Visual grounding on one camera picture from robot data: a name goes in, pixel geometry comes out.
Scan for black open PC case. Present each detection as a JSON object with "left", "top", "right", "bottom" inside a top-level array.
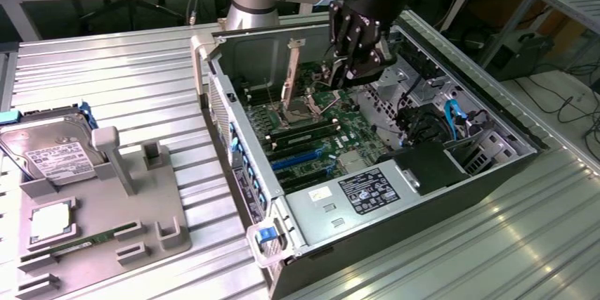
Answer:
[{"left": 191, "top": 11, "right": 552, "bottom": 300}]

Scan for grey parts rack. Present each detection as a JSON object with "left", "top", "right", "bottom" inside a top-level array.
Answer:
[{"left": 14, "top": 126, "right": 191, "bottom": 300}]

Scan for thin metal locking lever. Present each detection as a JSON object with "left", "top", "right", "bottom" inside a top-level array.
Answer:
[{"left": 264, "top": 77, "right": 279, "bottom": 108}]

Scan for grey power supply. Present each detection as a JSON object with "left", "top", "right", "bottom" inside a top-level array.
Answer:
[{"left": 283, "top": 162, "right": 423, "bottom": 244}]

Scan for black installed RAM stick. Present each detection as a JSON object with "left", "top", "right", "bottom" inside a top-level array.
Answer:
[{"left": 270, "top": 122, "right": 342, "bottom": 150}]

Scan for silver hard disk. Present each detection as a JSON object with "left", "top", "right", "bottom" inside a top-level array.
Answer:
[{"left": 0, "top": 115, "right": 107, "bottom": 187}]

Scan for silver CPU chip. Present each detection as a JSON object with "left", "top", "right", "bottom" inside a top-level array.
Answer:
[{"left": 30, "top": 204, "right": 76, "bottom": 240}]

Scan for green RAM stick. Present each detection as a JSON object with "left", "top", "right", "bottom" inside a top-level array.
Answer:
[{"left": 20, "top": 224, "right": 138, "bottom": 257}]

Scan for black fan shroud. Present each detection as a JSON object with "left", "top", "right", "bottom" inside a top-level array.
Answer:
[{"left": 378, "top": 140, "right": 472, "bottom": 197}]

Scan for blue wire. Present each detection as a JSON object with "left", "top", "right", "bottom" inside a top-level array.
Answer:
[{"left": 443, "top": 98, "right": 464, "bottom": 141}]

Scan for black expansion slot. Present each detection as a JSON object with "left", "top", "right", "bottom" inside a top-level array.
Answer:
[{"left": 276, "top": 168, "right": 330, "bottom": 189}]

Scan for CPU socket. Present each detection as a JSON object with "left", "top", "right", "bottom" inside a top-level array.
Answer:
[{"left": 276, "top": 103, "right": 320, "bottom": 129}]

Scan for silver perforated disk bay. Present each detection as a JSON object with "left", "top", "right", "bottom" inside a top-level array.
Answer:
[{"left": 355, "top": 46, "right": 451, "bottom": 146}]

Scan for silver chipset heatsink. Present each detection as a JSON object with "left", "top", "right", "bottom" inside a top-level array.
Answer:
[{"left": 336, "top": 152, "right": 376, "bottom": 171}]

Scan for metal socket cover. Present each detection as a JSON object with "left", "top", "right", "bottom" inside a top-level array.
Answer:
[{"left": 303, "top": 89, "right": 343, "bottom": 118}]

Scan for black floor cables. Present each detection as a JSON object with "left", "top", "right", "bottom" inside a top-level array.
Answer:
[{"left": 515, "top": 64, "right": 600, "bottom": 139}]

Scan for small silver disk bay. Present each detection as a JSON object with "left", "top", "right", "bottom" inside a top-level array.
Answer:
[{"left": 444, "top": 129, "right": 522, "bottom": 174}]

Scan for GPU card with metal bracket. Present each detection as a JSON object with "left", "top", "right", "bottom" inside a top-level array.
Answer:
[{"left": 280, "top": 37, "right": 348, "bottom": 111}]

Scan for black equipment box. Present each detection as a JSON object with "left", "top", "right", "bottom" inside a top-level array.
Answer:
[{"left": 487, "top": 32, "right": 555, "bottom": 81}]

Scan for green motherboard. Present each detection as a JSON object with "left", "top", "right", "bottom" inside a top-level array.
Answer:
[{"left": 242, "top": 81, "right": 404, "bottom": 192}]

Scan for blue expansion slot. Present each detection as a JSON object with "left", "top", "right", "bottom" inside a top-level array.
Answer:
[{"left": 270, "top": 145, "right": 324, "bottom": 171}]

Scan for black wire bundle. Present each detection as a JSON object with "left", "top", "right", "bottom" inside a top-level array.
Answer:
[{"left": 398, "top": 103, "right": 451, "bottom": 146}]

